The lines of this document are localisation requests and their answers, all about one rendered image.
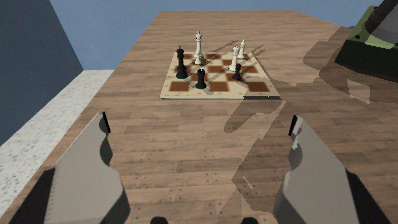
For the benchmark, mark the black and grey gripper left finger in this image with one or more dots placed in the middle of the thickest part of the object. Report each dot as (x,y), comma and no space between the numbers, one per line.
(80,188)

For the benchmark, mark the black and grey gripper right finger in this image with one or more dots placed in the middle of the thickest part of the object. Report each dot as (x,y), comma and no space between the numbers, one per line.
(319,189)

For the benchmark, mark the brown and cream chessboard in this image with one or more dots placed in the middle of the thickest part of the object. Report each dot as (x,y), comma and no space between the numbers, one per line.
(254,83)

